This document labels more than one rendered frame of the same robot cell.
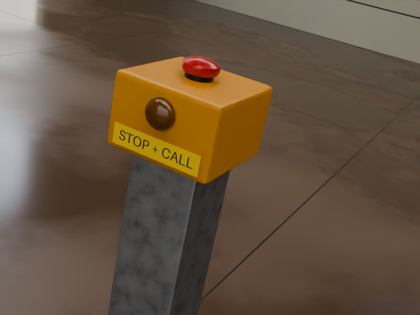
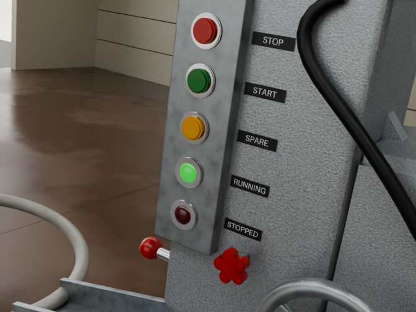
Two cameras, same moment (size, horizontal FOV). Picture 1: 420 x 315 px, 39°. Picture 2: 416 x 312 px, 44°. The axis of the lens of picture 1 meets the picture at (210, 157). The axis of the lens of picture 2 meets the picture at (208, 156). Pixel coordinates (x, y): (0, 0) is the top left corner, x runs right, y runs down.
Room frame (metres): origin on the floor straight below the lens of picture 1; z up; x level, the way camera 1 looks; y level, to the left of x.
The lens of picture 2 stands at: (0.05, -2.06, 1.51)
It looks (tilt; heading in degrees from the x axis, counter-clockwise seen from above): 17 degrees down; 10
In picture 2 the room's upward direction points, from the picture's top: 8 degrees clockwise
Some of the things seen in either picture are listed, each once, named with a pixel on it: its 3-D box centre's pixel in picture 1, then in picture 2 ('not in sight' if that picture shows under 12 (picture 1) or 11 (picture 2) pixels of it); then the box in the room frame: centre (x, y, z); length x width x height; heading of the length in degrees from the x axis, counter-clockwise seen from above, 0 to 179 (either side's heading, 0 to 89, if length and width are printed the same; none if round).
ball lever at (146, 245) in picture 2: not in sight; (164, 254); (0.66, -1.91, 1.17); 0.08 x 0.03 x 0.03; 70
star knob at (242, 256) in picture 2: not in sight; (236, 261); (0.56, -2.02, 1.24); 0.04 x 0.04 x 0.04; 70
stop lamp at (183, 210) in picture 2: not in sight; (184, 214); (0.58, -1.95, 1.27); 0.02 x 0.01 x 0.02; 70
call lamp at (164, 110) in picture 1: (159, 114); not in sight; (0.53, 0.05, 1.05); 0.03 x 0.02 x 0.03; 65
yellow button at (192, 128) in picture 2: not in sight; (193, 127); (0.58, -1.95, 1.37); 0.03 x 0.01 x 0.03; 70
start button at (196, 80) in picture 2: not in sight; (199, 80); (0.58, -1.95, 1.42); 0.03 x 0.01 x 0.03; 70
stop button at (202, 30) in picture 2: not in sight; (205, 31); (0.58, -1.95, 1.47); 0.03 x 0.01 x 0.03; 70
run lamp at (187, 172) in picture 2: not in sight; (189, 172); (0.58, -1.95, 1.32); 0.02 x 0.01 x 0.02; 70
